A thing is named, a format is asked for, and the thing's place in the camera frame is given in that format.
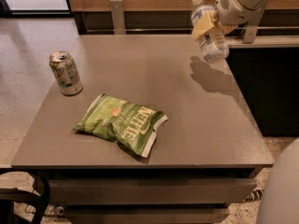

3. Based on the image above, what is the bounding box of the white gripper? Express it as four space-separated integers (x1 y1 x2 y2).
191 0 263 40

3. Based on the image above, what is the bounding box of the clear plastic water bottle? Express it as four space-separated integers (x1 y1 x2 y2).
192 0 229 63

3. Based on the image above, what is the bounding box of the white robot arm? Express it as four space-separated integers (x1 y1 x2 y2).
191 0 299 224

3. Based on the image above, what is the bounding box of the green kettle chips bag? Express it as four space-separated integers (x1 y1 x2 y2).
74 94 168 158

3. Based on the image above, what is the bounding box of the grey table drawer unit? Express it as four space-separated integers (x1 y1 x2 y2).
12 35 273 224

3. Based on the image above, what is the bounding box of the green white soda can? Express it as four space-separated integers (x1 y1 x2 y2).
50 51 83 96

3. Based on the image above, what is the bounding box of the black chair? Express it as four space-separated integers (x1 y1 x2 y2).
0 173 50 224

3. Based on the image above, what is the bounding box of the right metal bracket post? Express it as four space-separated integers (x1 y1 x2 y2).
239 7 264 44

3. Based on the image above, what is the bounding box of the metal bracket post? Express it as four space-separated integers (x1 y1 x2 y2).
110 0 126 35
239 7 264 44

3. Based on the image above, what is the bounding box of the wooden wall counter panel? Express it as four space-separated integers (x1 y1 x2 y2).
62 0 299 37

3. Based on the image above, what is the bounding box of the left metal bracket post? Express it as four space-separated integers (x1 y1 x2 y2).
110 0 126 35

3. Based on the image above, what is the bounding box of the striped black white cable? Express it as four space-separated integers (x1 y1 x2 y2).
242 189 264 203

